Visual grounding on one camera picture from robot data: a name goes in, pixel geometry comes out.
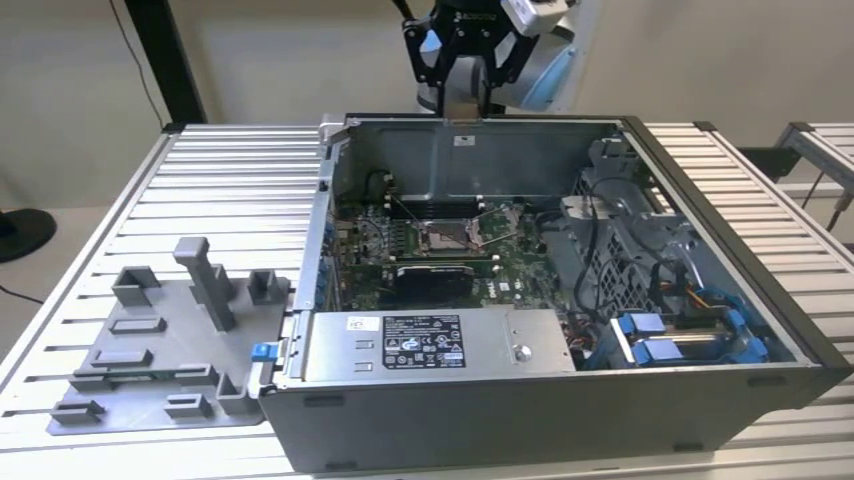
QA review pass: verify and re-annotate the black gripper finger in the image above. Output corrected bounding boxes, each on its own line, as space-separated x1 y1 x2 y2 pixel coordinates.
402 18 464 120
481 25 538 119

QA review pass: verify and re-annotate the CPU socket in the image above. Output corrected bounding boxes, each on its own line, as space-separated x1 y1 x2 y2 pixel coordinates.
417 219 480 256

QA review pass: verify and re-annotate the thin metal locking lever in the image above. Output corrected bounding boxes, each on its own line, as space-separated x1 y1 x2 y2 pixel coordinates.
390 194 429 232

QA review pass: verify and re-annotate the metal socket cover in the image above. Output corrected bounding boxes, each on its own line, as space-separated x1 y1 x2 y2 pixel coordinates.
474 205 530 247

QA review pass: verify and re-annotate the green motherboard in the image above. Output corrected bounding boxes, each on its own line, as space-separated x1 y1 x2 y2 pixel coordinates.
330 199 556 311

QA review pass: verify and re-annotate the grey metal drive cage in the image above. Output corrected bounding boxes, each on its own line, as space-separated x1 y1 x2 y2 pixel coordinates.
540 164 702 321

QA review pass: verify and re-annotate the black graphics card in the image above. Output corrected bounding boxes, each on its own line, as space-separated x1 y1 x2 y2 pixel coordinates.
392 263 478 307

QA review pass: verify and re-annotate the aluminium side table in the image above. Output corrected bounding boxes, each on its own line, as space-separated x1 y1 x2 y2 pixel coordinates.
773 121 854 201

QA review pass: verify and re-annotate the blue disk carrier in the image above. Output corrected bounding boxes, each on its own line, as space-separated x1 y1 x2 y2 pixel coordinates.
614 309 746 335
630 337 768 367

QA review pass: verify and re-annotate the silver power supply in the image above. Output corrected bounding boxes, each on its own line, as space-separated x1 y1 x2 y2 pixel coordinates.
303 308 578 389

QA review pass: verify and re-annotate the grey plastic parts rack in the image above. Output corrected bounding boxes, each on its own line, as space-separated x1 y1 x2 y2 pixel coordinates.
45 237 295 437

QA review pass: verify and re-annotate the black round stand base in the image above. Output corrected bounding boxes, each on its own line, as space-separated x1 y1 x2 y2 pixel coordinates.
0 207 59 264

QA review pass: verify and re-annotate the black open PC case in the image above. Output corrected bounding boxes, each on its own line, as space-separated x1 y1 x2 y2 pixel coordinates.
251 112 854 474

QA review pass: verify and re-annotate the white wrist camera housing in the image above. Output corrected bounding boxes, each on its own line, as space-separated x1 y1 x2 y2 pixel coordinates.
501 0 570 37

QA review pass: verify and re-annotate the white wall rail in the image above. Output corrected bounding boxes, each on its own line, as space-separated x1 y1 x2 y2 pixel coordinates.
564 0 602 120

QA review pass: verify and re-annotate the black metal post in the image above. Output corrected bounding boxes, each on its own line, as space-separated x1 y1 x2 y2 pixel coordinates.
125 0 210 126

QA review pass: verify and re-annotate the black table connector bracket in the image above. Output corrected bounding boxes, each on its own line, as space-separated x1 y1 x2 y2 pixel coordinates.
737 145 800 176

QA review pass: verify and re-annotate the black hanging cable with plug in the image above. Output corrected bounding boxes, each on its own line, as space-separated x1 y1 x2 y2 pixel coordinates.
825 193 853 233

